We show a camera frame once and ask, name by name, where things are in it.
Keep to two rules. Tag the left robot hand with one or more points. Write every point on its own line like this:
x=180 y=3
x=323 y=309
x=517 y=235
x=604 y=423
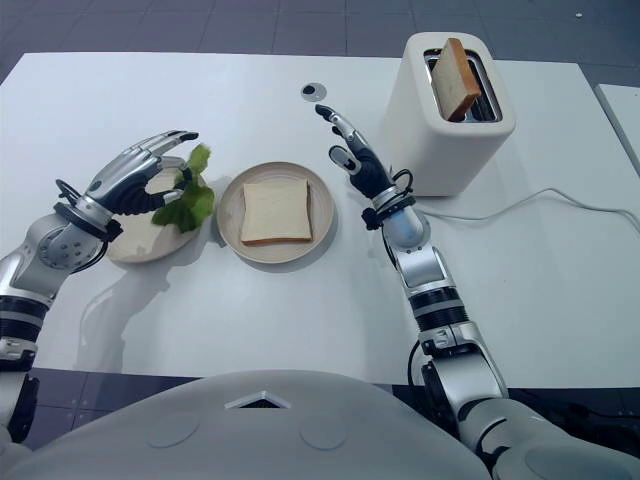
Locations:
x=120 y=172

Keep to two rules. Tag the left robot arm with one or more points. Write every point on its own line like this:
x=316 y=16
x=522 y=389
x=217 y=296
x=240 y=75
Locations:
x=37 y=272

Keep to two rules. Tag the beige round plate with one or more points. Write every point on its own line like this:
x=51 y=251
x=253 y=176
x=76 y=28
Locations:
x=137 y=240
x=275 y=250

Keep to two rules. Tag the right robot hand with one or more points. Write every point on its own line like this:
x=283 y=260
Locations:
x=364 y=167

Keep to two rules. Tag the cream toaster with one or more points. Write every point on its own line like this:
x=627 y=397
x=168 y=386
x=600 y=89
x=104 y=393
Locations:
x=445 y=150

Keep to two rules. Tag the green lettuce leaf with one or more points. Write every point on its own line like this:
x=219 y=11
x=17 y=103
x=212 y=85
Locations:
x=192 y=197

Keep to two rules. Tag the robot body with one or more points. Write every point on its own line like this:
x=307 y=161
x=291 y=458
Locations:
x=250 y=430

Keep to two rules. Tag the bread slice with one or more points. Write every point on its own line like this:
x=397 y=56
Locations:
x=276 y=212
x=454 y=82

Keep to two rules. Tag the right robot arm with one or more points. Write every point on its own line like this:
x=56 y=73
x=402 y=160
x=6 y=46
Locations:
x=450 y=325

